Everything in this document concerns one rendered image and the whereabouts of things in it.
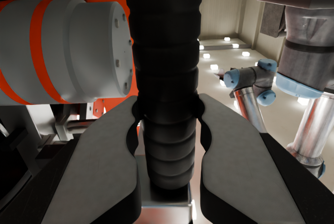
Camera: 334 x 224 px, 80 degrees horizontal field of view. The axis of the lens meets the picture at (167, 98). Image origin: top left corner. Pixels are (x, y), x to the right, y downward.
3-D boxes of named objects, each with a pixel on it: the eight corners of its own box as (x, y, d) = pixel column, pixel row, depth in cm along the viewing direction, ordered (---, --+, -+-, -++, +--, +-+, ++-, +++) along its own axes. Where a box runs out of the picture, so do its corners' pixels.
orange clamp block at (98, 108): (64, 115, 54) (79, 120, 62) (94, 114, 54) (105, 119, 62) (67, 90, 55) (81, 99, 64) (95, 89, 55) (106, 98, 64)
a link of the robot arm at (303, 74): (313, 55, 44) (295, 108, 50) (359, 48, 47) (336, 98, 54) (273, 42, 54) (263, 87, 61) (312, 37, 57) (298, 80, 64)
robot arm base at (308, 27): (391, 3, 39) (368, 53, 44) (332, -2, 52) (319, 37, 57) (314, 6, 39) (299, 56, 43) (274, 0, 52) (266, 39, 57)
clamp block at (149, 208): (62, 208, 14) (81, 247, 16) (194, 205, 14) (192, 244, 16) (87, 154, 18) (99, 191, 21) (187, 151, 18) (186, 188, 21)
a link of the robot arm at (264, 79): (259, 66, 78) (254, 91, 83) (283, 62, 80) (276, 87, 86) (246, 59, 84) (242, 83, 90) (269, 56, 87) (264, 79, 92)
